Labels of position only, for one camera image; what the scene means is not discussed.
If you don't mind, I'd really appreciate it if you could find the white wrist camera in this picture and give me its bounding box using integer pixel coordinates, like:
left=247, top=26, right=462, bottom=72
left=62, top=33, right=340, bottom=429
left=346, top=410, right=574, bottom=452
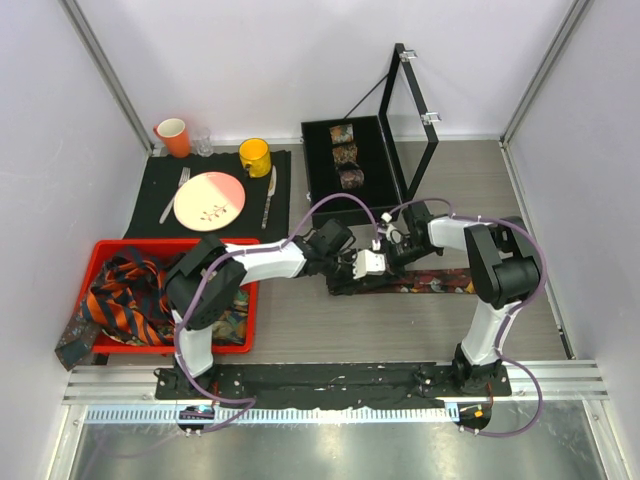
left=352, top=240, right=387, bottom=280
left=378, top=212, right=404, bottom=244

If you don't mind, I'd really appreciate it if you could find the dark red patterned tie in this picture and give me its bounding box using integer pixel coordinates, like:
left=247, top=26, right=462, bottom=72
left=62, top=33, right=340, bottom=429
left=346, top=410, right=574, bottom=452
left=367, top=268, right=476, bottom=295

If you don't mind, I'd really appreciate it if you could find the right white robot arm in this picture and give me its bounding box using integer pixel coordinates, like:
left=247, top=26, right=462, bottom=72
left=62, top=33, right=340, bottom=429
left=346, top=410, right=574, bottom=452
left=380, top=201, right=547, bottom=395

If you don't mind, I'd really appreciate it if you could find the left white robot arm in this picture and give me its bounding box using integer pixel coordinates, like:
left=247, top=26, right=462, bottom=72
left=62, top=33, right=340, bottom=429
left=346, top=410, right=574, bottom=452
left=164, top=220, right=355, bottom=399

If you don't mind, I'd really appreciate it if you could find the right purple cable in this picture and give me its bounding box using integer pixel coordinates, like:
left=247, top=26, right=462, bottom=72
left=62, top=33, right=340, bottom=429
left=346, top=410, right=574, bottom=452
left=387, top=198, right=549, bottom=441

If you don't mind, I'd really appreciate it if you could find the black tie box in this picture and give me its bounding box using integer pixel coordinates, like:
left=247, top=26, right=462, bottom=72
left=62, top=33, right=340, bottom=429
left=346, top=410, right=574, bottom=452
left=301, top=116, right=406, bottom=217

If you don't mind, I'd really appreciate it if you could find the purple cable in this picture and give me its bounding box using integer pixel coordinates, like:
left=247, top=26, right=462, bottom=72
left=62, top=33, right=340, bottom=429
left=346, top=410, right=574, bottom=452
left=172, top=193, right=382, bottom=434
left=387, top=198, right=549, bottom=441

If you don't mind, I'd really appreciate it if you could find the orange cup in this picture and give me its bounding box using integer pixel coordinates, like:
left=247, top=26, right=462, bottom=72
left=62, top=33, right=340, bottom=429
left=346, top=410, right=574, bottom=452
left=153, top=118, right=191, bottom=158

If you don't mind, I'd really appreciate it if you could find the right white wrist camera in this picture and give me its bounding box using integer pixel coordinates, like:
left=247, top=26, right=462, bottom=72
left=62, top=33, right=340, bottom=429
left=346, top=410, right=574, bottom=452
left=378, top=212, right=404, bottom=244

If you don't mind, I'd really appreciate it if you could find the silver knife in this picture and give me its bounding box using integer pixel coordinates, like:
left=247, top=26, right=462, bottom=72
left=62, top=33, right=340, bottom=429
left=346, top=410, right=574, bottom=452
left=261, top=165, right=277, bottom=230

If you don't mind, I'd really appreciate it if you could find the rolled tie top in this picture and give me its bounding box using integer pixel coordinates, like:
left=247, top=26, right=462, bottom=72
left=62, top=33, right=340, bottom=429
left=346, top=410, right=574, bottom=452
left=329, top=123, right=354, bottom=147

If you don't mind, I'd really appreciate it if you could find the rolled tie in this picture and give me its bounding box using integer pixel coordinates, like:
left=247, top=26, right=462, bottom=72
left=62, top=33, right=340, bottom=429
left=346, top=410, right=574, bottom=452
left=329, top=123, right=354, bottom=147
left=332, top=142, right=358, bottom=167
left=338, top=168, right=365, bottom=190

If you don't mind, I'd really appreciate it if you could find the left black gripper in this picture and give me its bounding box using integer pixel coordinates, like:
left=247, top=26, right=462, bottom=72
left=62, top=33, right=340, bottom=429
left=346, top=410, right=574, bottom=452
left=320, top=249, right=366, bottom=296

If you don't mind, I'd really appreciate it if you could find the clear glass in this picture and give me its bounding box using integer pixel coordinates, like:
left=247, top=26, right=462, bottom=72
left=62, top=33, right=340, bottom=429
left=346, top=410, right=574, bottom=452
left=192, top=127, right=214, bottom=157

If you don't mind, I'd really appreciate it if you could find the navy speckled tie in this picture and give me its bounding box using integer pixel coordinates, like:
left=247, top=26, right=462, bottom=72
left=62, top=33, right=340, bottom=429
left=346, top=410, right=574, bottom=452
left=55, top=314, right=102, bottom=371

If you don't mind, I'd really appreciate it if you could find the red plastic bin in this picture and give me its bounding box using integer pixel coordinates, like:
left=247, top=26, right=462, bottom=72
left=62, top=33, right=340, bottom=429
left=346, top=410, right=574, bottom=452
left=77, top=238, right=259, bottom=355

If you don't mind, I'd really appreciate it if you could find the pink cream plate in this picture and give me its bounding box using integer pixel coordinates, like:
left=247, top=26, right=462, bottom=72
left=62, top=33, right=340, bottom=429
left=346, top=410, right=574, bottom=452
left=173, top=172, right=246, bottom=232

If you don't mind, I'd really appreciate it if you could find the yellow mug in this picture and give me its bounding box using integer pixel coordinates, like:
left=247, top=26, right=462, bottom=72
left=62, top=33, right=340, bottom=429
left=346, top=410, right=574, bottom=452
left=238, top=138, right=272, bottom=178

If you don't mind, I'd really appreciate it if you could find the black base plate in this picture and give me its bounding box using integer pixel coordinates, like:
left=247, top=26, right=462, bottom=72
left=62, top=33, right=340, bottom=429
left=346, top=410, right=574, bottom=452
left=154, top=362, right=512, bottom=411

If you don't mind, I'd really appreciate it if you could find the white cable duct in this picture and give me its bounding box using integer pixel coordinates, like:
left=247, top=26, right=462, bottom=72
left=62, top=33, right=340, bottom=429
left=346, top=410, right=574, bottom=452
left=85, top=403, right=459, bottom=426

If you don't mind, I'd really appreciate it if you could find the black placemat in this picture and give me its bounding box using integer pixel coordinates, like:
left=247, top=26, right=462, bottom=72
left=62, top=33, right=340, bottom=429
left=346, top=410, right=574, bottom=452
left=125, top=151, right=291, bottom=243

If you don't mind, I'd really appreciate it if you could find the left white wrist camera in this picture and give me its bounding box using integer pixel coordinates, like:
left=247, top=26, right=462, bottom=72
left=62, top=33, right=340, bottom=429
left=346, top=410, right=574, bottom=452
left=352, top=240, right=387, bottom=280

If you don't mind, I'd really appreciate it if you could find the black box lid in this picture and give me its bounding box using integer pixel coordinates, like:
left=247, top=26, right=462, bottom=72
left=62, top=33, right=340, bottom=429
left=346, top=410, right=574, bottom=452
left=378, top=43, right=441, bottom=202

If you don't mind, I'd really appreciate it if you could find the teal floral tie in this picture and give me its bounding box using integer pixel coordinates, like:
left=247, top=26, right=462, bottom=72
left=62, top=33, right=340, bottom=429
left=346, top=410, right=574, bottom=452
left=212, top=289, right=249, bottom=346

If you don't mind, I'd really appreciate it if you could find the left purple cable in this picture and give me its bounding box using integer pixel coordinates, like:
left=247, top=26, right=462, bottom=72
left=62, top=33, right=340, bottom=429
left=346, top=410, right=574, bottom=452
left=172, top=193, right=382, bottom=434

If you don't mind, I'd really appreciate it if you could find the silver fork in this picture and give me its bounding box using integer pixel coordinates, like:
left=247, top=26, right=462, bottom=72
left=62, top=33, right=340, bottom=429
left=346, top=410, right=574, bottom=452
left=158, top=167, right=191, bottom=224

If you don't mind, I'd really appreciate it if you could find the rolled tie middle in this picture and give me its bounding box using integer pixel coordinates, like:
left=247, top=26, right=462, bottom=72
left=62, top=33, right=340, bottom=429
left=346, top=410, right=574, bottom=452
left=332, top=142, right=358, bottom=167

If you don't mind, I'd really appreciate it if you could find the orange navy striped tie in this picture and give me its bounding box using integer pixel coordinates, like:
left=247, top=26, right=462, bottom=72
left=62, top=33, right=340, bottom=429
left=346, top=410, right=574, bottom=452
left=78, top=247, right=177, bottom=347

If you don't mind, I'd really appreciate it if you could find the rolled tie bottom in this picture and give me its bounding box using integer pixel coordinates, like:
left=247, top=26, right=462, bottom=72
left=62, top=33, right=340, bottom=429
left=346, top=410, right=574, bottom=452
left=338, top=168, right=365, bottom=190

